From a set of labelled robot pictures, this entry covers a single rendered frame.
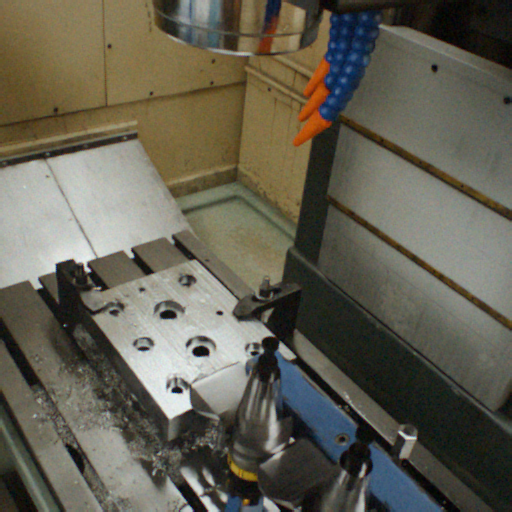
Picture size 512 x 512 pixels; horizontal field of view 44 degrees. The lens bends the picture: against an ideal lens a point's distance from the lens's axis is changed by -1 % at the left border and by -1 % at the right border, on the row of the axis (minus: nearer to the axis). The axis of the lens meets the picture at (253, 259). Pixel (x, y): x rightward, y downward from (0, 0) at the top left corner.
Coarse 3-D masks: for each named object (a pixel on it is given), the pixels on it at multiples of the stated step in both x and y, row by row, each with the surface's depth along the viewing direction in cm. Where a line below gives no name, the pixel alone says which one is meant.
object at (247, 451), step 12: (228, 408) 59; (228, 420) 58; (288, 420) 59; (228, 432) 58; (288, 432) 58; (240, 444) 56; (252, 444) 56; (264, 444) 56; (276, 444) 57; (240, 456) 57; (252, 456) 57; (264, 456) 56
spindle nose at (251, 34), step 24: (168, 0) 54; (192, 0) 52; (216, 0) 51; (240, 0) 51; (264, 0) 51; (168, 24) 55; (192, 24) 53; (216, 24) 52; (240, 24) 52; (264, 24) 53; (288, 24) 53; (312, 24) 56; (216, 48) 54; (240, 48) 54; (264, 48) 54; (288, 48) 55
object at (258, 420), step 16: (256, 368) 55; (256, 384) 54; (272, 384) 54; (256, 400) 54; (272, 400) 54; (240, 416) 57; (256, 416) 55; (272, 416) 55; (240, 432) 57; (256, 432) 56; (272, 432) 56
